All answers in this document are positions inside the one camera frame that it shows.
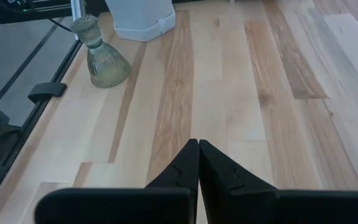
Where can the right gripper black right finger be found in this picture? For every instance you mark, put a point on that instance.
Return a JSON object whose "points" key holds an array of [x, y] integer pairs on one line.
{"points": [[244, 205]]}

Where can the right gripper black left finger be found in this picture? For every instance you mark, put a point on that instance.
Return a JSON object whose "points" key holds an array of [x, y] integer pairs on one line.
{"points": [[166, 205]]}

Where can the green ribbed glass candle holder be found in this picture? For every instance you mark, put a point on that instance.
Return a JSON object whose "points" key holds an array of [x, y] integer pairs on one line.
{"points": [[107, 67]]}

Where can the black table edge clamp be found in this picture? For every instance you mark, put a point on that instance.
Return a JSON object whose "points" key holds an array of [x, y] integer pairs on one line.
{"points": [[47, 90]]}

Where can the white plastic base block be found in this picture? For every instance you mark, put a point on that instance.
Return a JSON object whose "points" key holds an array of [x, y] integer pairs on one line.
{"points": [[141, 18]]}

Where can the silver aluminium post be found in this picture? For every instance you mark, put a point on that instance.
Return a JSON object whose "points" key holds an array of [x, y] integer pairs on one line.
{"points": [[77, 7]]}

